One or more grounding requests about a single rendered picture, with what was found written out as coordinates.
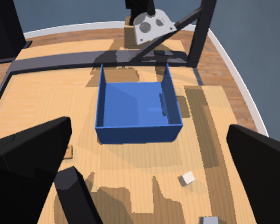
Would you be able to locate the blue open tray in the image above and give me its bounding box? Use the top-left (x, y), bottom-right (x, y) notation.
top-left (95, 64), bottom-right (182, 144)

